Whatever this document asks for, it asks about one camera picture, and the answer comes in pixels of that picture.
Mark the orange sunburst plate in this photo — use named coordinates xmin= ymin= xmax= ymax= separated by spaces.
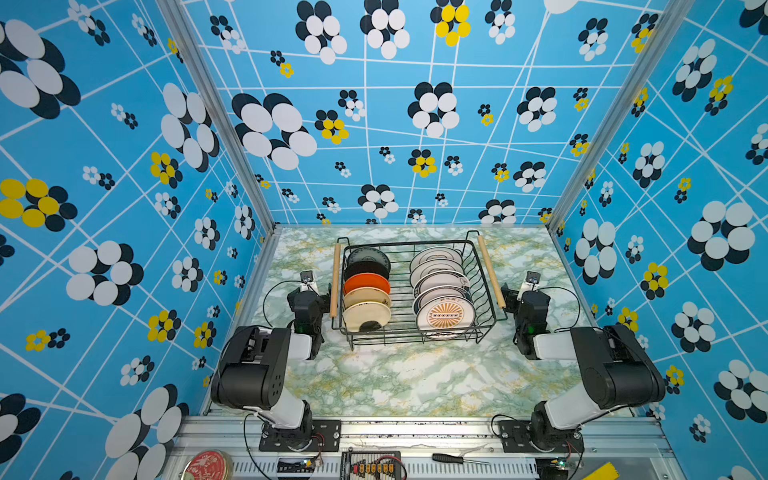
xmin=417 ymin=296 xmax=476 ymax=340

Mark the black wire dish rack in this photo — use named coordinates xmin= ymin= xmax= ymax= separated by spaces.
xmin=332 ymin=230 xmax=508 ymax=348

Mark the green red rim plate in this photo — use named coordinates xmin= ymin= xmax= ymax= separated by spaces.
xmin=414 ymin=270 xmax=470 ymax=297
xmin=413 ymin=286 xmax=472 ymax=314

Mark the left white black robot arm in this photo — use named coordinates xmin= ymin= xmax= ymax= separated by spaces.
xmin=210 ymin=287 xmax=330 ymax=442

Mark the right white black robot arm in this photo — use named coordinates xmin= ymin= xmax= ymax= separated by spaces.
xmin=501 ymin=287 xmax=666 ymax=448

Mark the cream plate with flower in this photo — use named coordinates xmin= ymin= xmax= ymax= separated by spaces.
xmin=342 ymin=301 xmax=391 ymax=333

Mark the beige plate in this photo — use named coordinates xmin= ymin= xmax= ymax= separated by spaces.
xmin=343 ymin=287 xmax=392 ymax=308

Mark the black plate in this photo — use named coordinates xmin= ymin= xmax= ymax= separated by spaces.
xmin=344 ymin=260 xmax=390 ymax=280

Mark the white plate with emblem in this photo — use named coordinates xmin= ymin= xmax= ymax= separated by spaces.
xmin=409 ymin=259 xmax=464 ymax=287

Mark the rear white plate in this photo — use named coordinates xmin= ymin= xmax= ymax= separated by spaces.
xmin=409 ymin=247 xmax=462 ymax=271

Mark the small circuit board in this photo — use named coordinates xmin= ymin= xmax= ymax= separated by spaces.
xmin=277 ymin=458 xmax=317 ymax=474

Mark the black terminal block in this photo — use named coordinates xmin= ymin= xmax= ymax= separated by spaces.
xmin=339 ymin=451 xmax=408 ymax=480

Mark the black screwdriver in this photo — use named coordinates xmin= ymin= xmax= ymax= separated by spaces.
xmin=431 ymin=453 xmax=488 ymax=465

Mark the yellow paper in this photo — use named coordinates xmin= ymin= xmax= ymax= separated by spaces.
xmin=583 ymin=462 xmax=620 ymax=480

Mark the red round tin lid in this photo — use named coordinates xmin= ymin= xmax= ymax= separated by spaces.
xmin=180 ymin=450 xmax=233 ymax=480

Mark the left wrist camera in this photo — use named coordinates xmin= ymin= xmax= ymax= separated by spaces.
xmin=300 ymin=270 xmax=317 ymax=292

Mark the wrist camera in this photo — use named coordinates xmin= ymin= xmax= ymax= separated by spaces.
xmin=520 ymin=271 xmax=541 ymax=294
xmin=300 ymin=270 xmax=317 ymax=292

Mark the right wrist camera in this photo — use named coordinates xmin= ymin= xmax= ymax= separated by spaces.
xmin=520 ymin=271 xmax=541 ymax=294

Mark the right wooden rack handle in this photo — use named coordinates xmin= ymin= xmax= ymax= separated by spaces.
xmin=477 ymin=234 xmax=506 ymax=310

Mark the wooden rack handle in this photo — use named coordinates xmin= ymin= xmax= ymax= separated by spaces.
xmin=477 ymin=234 xmax=506 ymax=310
xmin=329 ymin=243 xmax=342 ymax=320

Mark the left wooden rack handle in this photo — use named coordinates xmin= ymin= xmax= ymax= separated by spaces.
xmin=329 ymin=243 xmax=342 ymax=320

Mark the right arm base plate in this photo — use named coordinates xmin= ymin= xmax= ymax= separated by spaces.
xmin=495 ymin=420 xmax=584 ymax=454

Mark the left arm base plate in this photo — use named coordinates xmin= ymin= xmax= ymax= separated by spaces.
xmin=258 ymin=419 xmax=342 ymax=453

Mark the aluminium frame rail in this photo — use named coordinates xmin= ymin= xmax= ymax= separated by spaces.
xmin=161 ymin=416 xmax=684 ymax=479

